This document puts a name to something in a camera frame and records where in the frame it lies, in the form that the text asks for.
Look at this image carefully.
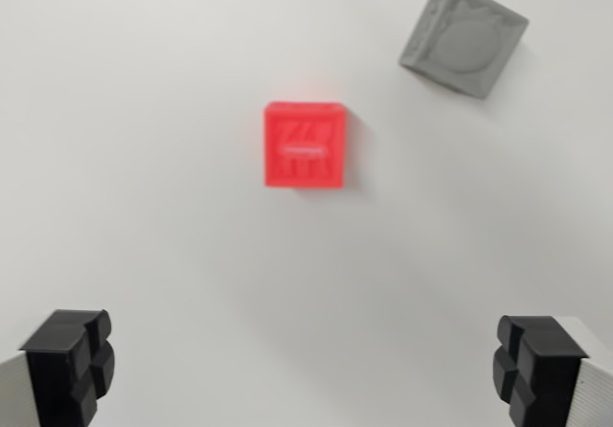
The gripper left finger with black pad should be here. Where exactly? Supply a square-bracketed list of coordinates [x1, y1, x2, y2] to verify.
[0, 308, 117, 427]

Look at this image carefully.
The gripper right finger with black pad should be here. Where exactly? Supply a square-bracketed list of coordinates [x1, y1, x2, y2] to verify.
[491, 314, 613, 427]

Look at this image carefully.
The red embossed cube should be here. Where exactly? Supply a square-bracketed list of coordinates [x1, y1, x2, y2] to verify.
[262, 101, 349, 191]

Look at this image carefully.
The grey embossed cube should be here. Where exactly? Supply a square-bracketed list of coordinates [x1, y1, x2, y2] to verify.
[397, 0, 531, 101]

